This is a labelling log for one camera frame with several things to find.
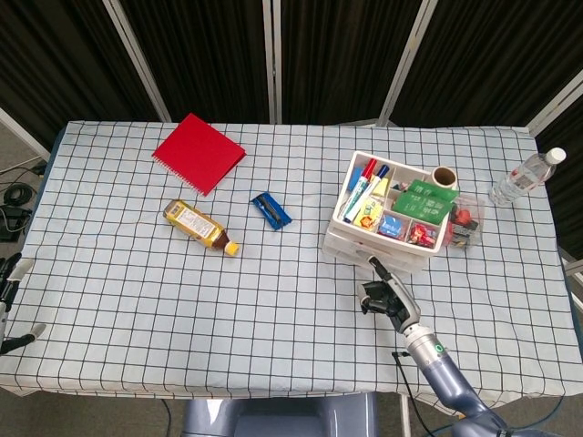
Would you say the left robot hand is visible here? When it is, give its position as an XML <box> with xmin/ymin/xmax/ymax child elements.
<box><xmin>0</xmin><ymin>252</ymin><xmax>47</xmax><ymax>357</ymax></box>

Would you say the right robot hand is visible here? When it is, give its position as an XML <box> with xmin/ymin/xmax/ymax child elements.
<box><xmin>359</xmin><ymin>255</ymin><xmax>423</xmax><ymax>333</ymax></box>

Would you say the white organizer box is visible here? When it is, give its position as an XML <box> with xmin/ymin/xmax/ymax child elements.
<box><xmin>322</xmin><ymin>150</ymin><xmax>458</xmax><ymax>275</ymax></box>

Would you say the clear plastic drawer with toys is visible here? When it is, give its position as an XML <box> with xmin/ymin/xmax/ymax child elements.
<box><xmin>325</xmin><ymin>227</ymin><xmax>432</xmax><ymax>261</ymax></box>

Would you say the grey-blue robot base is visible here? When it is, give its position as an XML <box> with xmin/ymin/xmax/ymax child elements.
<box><xmin>181</xmin><ymin>391</ymin><xmax>382</xmax><ymax>437</ymax></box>

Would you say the black power adapter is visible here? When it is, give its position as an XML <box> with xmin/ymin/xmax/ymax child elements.
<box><xmin>0</xmin><ymin>204</ymin><xmax>32</xmax><ymax>243</ymax></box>

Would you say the red candy packet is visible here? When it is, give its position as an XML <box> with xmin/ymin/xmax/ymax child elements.
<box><xmin>407</xmin><ymin>223</ymin><xmax>439</xmax><ymax>248</ymax></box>

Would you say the blue wrapped packet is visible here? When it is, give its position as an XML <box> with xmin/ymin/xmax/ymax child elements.
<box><xmin>377</xmin><ymin>214</ymin><xmax>407</xmax><ymax>239</ymax></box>

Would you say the yellow packet with lion sticker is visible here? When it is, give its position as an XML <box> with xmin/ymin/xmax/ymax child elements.
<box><xmin>354</xmin><ymin>199</ymin><xmax>385</xmax><ymax>229</ymax></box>

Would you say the clear container with red items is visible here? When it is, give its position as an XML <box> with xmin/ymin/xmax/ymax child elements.
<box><xmin>443</xmin><ymin>192</ymin><xmax>486</xmax><ymax>251</ymax></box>

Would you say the green tea packet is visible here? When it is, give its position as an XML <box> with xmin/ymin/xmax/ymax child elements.
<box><xmin>391</xmin><ymin>178</ymin><xmax>459</xmax><ymax>226</ymax></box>

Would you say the red-capped whiteboard marker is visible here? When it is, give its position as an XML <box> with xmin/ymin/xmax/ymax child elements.
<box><xmin>342</xmin><ymin>158</ymin><xmax>379</xmax><ymax>224</ymax></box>

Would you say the white table leg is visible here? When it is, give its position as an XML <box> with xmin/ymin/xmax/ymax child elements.
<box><xmin>400</xmin><ymin>394</ymin><xmax>412</xmax><ymax>437</ymax></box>

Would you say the checkered light blue tablecloth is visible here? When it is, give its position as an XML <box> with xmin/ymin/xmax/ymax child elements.
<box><xmin>0</xmin><ymin>119</ymin><xmax>577</xmax><ymax>409</ymax></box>

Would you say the brown cardboard tape core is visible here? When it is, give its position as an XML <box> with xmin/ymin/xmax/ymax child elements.
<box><xmin>430</xmin><ymin>166</ymin><xmax>459</xmax><ymax>190</ymax></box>

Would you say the blue-capped whiteboard marker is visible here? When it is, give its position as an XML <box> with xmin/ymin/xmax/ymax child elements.
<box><xmin>353</xmin><ymin>164</ymin><xmax>391</xmax><ymax>215</ymax></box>

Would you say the clear water bottle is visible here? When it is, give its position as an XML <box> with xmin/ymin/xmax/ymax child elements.
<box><xmin>488</xmin><ymin>147</ymin><xmax>568</xmax><ymax>207</ymax></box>

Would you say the yellow label tea bottle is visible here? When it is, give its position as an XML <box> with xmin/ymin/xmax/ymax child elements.
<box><xmin>163</xmin><ymin>198</ymin><xmax>241</xmax><ymax>259</ymax></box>

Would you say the red spiral notebook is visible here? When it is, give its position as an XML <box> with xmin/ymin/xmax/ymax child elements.
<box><xmin>151</xmin><ymin>112</ymin><xmax>249</xmax><ymax>198</ymax></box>

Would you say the black folding partition screen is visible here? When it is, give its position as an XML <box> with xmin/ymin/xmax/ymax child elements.
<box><xmin>0</xmin><ymin>0</ymin><xmax>583</xmax><ymax>274</ymax></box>

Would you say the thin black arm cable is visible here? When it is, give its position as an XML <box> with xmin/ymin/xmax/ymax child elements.
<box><xmin>391</xmin><ymin>348</ymin><xmax>441</xmax><ymax>436</ymax></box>

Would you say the black coiled cable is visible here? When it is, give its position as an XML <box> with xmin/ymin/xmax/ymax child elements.
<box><xmin>3</xmin><ymin>181</ymin><xmax>36</xmax><ymax>208</ymax></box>

